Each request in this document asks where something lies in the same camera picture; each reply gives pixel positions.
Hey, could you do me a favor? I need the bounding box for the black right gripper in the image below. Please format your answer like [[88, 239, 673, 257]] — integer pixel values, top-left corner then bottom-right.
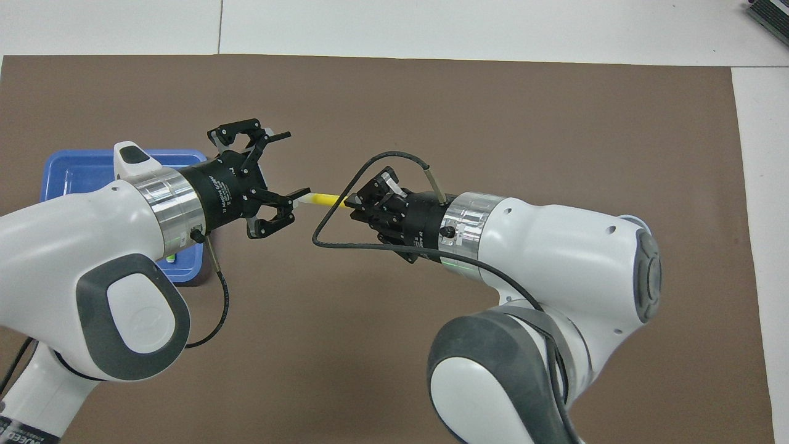
[[347, 166, 454, 265]]

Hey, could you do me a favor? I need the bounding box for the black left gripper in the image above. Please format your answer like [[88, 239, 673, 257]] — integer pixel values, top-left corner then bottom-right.
[[182, 119, 311, 240]]

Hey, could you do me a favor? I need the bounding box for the yellow pen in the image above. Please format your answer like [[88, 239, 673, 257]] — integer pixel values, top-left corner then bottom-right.
[[295, 192, 350, 209]]

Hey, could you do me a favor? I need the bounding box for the blue plastic tray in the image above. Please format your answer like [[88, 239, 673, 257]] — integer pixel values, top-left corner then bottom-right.
[[40, 149, 207, 286]]

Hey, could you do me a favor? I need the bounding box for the brown table mat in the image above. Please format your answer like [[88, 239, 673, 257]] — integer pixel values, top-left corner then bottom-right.
[[0, 54, 776, 444]]

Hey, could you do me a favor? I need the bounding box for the pale blue mesh pen cup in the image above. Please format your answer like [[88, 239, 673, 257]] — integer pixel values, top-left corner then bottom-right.
[[619, 214, 654, 242]]

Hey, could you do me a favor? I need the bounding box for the dark striped box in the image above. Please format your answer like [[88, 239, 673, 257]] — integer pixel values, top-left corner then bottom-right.
[[746, 0, 789, 47]]

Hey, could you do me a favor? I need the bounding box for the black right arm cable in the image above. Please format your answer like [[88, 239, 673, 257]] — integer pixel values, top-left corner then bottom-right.
[[312, 152, 580, 432]]

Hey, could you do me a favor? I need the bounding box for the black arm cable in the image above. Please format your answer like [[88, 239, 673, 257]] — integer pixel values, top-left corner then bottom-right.
[[312, 152, 580, 432], [0, 231, 230, 395]]

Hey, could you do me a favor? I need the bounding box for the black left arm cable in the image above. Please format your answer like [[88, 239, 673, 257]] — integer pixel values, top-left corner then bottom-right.
[[0, 231, 230, 395]]

